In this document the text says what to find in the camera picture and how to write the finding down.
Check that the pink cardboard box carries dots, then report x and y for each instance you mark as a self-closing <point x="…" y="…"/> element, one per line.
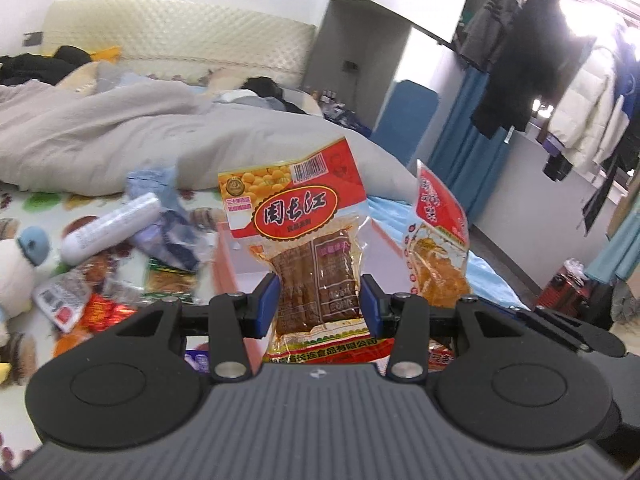
<point x="240" y="260"/>

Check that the white blue plush penguin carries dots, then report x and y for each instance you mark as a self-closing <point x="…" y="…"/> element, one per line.
<point x="20" y="280"/>

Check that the orange red snack packet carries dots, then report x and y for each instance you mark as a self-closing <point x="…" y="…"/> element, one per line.
<point x="440" y="255"/>

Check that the black clothes heap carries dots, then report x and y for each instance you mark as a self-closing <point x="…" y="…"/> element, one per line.
<point x="45" y="67"/>

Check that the grey wall cabinet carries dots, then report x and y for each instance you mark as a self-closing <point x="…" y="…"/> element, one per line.
<point x="350" y="25"/>

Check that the row of cosmetic bottles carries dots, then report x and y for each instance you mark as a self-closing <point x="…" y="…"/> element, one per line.
<point x="332" y="100"/>

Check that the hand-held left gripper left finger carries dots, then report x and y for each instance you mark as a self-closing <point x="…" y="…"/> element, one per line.
<point x="267" y="305"/>

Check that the light blue plastic wrapper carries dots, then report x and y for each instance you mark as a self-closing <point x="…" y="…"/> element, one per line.
<point x="150" y="187"/>

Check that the black hanging coat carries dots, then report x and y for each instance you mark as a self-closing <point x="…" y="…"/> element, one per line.
<point x="530" y="60"/>

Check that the dark blue crumpled wrapper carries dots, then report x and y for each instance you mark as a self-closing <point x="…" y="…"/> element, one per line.
<point x="172" y="240"/>

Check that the red suitcase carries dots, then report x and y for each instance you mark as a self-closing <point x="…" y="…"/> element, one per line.
<point x="572" y="292"/>

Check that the black wall switch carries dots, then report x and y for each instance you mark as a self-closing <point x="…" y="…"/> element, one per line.
<point x="351" y="65"/>

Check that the black garment on pillow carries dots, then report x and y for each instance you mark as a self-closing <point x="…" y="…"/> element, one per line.
<point x="267" y="92"/>

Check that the red tofu snack packet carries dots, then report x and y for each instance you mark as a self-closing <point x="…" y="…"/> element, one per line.
<point x="295" y="210"/>

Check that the white tube bottle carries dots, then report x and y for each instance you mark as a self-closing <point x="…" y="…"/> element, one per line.
<point x="105" y="230"/>

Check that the grey hanging jacket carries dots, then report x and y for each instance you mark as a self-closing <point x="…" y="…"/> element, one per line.
<point x="487" y="25"/>

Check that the blue curtain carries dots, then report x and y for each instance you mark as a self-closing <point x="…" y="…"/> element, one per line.
<point x="465" y="160"/>

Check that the grey wall socket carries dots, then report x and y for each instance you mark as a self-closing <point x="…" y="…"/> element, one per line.
<point x="32" y="38"/>

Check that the cream pillow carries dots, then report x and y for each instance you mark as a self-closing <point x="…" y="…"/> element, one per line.
<point x="222" y="80"/>

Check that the green snack packet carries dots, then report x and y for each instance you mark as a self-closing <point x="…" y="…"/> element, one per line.
<point x="170" y="280"/>

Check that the peach pillow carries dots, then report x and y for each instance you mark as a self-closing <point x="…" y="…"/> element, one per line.
<point x="75" y="77"/>

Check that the pile of small red packets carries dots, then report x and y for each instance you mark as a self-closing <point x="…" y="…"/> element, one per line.
<point x="100" y="317"/>

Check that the cream quilted headboard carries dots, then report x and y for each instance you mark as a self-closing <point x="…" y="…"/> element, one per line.
<point x="190" y="35"/>

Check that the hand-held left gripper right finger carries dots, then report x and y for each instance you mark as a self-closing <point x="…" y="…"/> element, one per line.
<point x="372" y="310"/>

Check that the yellow cloth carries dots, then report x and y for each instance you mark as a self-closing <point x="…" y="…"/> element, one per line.
<point x="107" y="54"/>

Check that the grey duvet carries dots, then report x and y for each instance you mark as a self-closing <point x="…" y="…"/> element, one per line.
<point x="150" y="130"/>

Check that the white puffer jacket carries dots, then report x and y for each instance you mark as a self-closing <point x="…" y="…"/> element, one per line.
<point x="592" y="110"/>

